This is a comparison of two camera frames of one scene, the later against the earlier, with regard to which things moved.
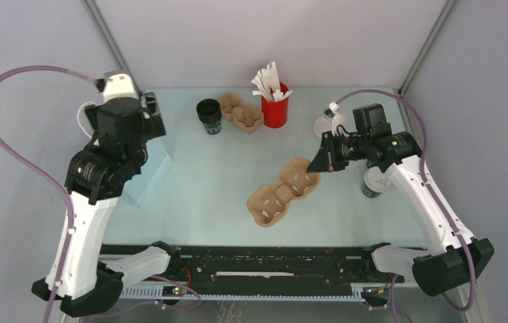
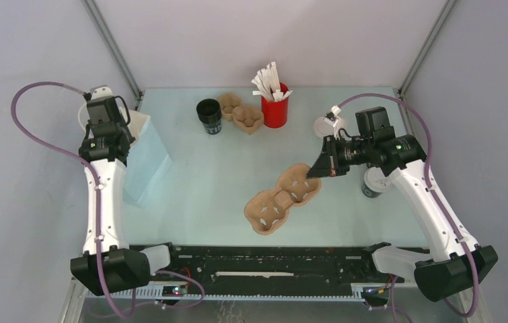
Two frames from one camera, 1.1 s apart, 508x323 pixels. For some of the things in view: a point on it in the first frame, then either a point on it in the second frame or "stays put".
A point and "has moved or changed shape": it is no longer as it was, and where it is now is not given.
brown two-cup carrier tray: x=269 y=202 has moved or changed shape
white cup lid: x=375 y=181 stays put
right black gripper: x=327 y=160 stays put
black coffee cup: x=369 y=192 stays put
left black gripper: x=155 y=126 -> x=124 y=124
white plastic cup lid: x=323 y=125 stays put
